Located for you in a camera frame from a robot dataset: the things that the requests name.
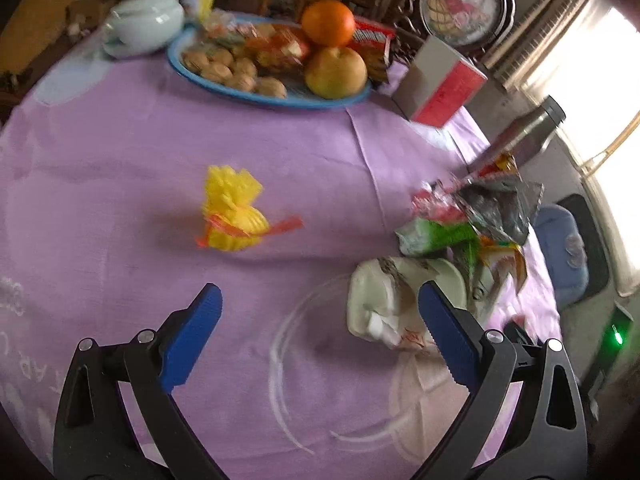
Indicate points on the orange snack wrapper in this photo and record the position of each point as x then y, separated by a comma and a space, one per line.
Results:
505, 260

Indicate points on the white ceramic teapot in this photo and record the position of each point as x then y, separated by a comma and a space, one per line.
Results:
145, 20

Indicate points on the red plastic wrapper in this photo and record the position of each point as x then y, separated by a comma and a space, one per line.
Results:
435, 205

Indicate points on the yellow net bag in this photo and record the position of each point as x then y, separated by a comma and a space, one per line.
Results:
232, 210

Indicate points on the silver foil wrapper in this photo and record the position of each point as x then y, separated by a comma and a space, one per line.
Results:
500, 205

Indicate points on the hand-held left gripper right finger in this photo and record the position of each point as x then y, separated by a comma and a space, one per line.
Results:
447, 340

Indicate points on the window with white curtain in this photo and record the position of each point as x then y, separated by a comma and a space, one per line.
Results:
575, 50

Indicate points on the red yellow snack packet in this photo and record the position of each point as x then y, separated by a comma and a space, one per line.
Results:
500, 165

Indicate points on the blue plate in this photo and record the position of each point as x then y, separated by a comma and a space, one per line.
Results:
300, 92

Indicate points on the round decorative fruit plate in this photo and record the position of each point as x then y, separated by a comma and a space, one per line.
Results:
457, 7

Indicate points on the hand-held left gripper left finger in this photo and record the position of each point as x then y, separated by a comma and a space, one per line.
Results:
192, 340

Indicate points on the yellow apple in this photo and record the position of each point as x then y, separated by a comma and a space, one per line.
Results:
335, 72

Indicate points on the pile of wrapped snacks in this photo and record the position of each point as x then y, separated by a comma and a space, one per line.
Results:
280, 45

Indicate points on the pile of walnuts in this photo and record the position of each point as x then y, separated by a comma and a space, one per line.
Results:
235, 70

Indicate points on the green snack wrapper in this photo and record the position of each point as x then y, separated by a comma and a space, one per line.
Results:
430, 235

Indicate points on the white bag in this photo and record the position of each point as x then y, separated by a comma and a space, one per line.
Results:
375, 295

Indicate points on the steel thermos bottle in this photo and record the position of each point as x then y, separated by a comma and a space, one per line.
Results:
525, 130

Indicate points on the black chair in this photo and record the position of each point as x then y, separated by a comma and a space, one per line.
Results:
597, 250

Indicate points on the white and red box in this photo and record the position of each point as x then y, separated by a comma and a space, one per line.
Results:
435, 75

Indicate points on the clear glass plate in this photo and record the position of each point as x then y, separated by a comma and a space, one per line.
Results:
350, 400

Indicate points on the orange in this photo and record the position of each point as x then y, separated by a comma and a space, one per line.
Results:
327, 22

